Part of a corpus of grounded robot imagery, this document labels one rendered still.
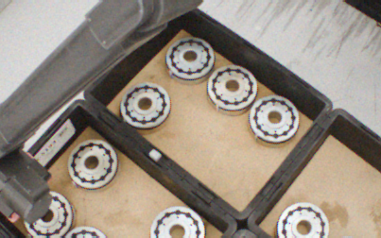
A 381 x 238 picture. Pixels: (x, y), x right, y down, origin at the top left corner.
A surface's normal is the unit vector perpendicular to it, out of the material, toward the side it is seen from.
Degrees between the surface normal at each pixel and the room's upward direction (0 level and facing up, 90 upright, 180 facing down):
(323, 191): 0
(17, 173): 33
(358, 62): 0
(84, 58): 60
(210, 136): 0
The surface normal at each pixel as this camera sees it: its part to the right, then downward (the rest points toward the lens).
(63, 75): -0.51, 0.49
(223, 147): -0.05, -0.36
